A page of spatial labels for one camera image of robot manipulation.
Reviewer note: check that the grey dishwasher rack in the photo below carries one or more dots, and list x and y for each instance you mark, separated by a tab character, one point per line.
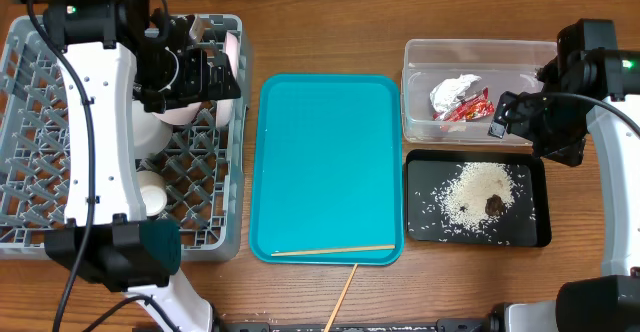
202	163

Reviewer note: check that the brown food scrap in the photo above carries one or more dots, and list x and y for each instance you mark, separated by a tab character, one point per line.
495	206

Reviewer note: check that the wooden chopstick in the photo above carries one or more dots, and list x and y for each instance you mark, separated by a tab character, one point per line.
340	300
335	250

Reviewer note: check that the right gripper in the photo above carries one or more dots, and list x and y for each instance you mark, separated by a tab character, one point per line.
570	151

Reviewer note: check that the white cup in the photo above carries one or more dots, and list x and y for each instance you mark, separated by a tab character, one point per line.
153	191

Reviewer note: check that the small pink plate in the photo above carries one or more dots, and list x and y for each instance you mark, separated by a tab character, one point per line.
180	116

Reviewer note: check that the large white plate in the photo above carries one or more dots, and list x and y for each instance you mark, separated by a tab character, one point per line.
231	52

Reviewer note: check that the red snack wrapper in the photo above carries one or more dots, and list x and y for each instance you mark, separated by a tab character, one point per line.
460	100

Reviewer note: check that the clear plastic bin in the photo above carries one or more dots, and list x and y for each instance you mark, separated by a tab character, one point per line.
502	65

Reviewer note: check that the black waste tray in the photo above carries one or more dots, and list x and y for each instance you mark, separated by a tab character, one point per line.
540	199

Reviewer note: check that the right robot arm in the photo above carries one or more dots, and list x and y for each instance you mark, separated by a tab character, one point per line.
591	88

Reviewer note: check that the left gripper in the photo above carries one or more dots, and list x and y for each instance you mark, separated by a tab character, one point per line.
210	75

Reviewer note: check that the grey bowl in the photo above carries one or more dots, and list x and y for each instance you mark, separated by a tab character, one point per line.
150	134

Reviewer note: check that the teal serving tray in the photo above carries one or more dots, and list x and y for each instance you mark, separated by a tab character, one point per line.
328	169

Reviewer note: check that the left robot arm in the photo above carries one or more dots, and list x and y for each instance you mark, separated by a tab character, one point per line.
112	53

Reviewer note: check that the rice pile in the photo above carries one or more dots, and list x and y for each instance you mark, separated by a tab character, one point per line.
446	203

